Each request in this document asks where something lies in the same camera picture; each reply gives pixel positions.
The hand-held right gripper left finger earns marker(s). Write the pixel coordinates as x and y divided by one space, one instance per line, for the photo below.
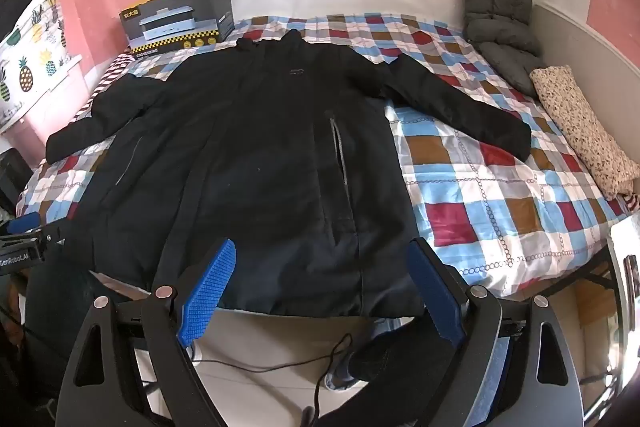
209 294

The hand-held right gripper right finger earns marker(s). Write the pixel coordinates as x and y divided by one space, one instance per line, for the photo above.
434 294

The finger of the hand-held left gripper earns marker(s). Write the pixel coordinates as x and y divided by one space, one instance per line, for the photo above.
24 222

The black jacket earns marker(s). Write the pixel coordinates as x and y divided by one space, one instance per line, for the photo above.
260 167

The person's right foot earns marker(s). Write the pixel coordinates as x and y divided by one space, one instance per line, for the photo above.
370 359

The pink cabinet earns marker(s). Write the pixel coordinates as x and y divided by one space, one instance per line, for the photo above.
35 127

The checkered patchwork blanket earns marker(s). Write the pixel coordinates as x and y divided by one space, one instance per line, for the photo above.
480 207

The red white striped cloth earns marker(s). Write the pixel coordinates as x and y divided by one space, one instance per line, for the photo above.
107 79

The pineapple print cloth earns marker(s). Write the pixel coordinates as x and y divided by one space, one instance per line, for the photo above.
35 57

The white appliance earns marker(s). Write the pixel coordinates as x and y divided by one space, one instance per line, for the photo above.
625 272

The floral beige pillow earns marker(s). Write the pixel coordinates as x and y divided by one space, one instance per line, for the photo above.
582 132

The black bag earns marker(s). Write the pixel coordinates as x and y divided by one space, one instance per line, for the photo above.
20 2

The black appliance cardboard box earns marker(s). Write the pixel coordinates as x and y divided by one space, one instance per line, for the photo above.
180 19

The grey quilted cushion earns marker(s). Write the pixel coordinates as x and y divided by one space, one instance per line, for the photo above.
497 14

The black metal bed frame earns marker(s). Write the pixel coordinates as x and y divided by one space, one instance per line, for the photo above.
590 274

